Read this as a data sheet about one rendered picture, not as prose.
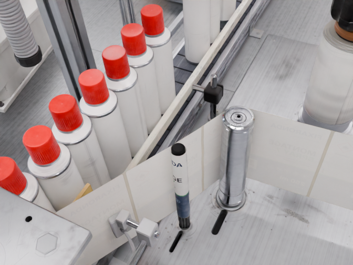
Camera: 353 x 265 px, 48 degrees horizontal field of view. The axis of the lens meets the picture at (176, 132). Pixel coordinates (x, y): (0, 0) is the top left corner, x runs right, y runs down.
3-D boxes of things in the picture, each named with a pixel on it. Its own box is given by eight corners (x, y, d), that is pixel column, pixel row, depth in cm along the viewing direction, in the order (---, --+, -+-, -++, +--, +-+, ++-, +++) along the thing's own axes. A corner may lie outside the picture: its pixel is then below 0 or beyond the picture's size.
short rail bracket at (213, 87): (216, 128, 76) (218, 82, 67) (203, 123, 77) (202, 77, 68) (223, 116, 78) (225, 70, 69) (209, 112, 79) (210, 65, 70)
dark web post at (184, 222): (187, 232, 57) (181, 155, 43) (176, 227, 58) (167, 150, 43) (192, 222, 58) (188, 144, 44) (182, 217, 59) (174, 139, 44)
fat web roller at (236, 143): (239, 216, 59) (250, 136, 44) (210, 204, 60) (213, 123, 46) (249, 192, 61) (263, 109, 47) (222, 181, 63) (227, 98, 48)
